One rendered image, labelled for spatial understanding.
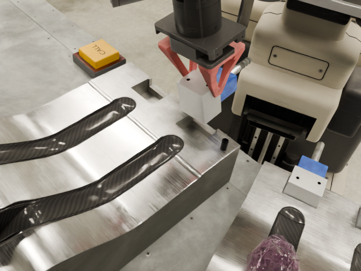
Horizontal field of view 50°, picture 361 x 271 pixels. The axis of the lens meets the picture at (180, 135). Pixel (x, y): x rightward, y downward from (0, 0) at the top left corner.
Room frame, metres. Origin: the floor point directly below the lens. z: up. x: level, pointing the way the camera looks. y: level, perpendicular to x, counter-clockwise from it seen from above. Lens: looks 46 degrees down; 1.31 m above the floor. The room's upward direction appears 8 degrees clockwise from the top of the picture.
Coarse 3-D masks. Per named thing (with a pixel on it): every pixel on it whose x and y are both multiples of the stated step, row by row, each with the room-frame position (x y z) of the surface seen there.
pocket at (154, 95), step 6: (138, 84) 0.51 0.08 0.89; (144, 84) 0.52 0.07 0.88; (150, 84) 0.53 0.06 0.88; (138, 90) 0.51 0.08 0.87; (144, 90) 0.52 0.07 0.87; (150, 90) 0.52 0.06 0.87; (156, 90) 0.52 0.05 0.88; (144, 96) 0.51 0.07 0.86; (150, 96) 0.51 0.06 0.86; (156, 96) 0.51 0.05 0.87; (162, 96) 0.50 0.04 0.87; (150, 102) 0.50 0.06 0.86
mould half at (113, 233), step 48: (96, 96) 0.47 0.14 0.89; (96, 144) 0.37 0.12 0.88; (144, 144) 0.38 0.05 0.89; (192, 144) 0.39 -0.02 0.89; (0, 192) 0.24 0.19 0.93; (48, 192) 0.26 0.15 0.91; (144, 192) 0.30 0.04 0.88; (192, 192) 0.33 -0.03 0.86; (48, 240) 0.19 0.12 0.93; (96, 240) 0.21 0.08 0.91; (144, 240) 0.26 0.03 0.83
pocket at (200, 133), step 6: (180, 120) 0.44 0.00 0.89; (186, 120) 0.45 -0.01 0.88; (192, 120) 0.46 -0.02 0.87; (180, 126) 0.44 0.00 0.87; (186, 126) 0.45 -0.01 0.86; (192, 126) 0.45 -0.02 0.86; (198, 126) 0.45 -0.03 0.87; (204, 126) 0.45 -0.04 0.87; (186, 132) 0.44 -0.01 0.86; (192, 132) 0.44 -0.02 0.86; (198, 132) 0.44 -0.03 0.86; (204, 132) 0.44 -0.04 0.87; (210, 132) 0.43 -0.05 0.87; (198, 138) 0.43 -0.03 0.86; (204, 138) 0.43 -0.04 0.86
